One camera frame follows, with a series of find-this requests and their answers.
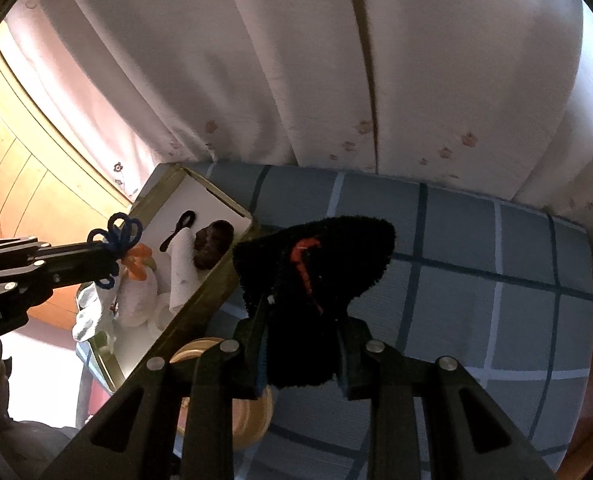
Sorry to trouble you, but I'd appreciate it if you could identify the white glove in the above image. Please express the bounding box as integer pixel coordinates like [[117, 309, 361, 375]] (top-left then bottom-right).
[[74, 265, 158, 342]]

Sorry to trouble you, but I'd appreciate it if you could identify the black hair tie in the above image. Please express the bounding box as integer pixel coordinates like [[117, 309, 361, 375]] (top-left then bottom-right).
[[160, 210, 197, 253]]

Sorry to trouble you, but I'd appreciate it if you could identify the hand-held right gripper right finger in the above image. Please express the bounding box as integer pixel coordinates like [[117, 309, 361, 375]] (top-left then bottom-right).
[[337, 317, 565, 480]]

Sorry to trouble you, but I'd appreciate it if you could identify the black fuzzy sock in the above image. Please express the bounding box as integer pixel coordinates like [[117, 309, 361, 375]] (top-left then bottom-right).
[[232, 216, 396, 388]]

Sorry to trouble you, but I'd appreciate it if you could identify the blue orange pipe cleaner flower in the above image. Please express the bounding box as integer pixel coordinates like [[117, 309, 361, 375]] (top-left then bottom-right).
[[87, 212, 157, 291]]

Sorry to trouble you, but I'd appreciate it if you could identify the white floral curtain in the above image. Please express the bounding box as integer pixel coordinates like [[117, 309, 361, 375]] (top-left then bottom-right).
[[1, 0, 593, 346]]

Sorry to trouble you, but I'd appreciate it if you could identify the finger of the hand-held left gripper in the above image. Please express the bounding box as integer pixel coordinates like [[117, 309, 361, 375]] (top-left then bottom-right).
[[0, 237, 120, 273], [0, 262, 120, 307]]

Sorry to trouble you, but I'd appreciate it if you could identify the gold tin tray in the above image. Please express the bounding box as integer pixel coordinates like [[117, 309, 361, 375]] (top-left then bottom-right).
[[79, 162, 254, 406]]

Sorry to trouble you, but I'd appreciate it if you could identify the wooden cabinet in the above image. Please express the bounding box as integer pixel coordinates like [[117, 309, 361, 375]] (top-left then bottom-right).
[[0, 35, 132, 326]]

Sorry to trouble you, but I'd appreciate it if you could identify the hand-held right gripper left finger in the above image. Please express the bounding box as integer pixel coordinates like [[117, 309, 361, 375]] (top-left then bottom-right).
[[51, 295, 272, 480]]

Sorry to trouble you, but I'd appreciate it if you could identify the dark brown scrunchie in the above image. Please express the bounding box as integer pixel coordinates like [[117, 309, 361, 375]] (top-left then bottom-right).
[[195, 220, 236, 270]]

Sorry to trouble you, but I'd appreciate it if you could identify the blue plaid table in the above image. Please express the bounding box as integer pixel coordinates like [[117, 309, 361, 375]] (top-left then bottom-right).
[[76, 160, 593, 480]]

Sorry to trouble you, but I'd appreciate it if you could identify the white paper liner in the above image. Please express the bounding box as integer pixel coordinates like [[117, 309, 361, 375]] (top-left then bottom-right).
[[111, 172, 250, 376]]

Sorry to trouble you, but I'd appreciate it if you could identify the white towel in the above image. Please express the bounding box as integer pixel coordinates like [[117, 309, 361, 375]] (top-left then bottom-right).
[[169, 230, 200, 311]]

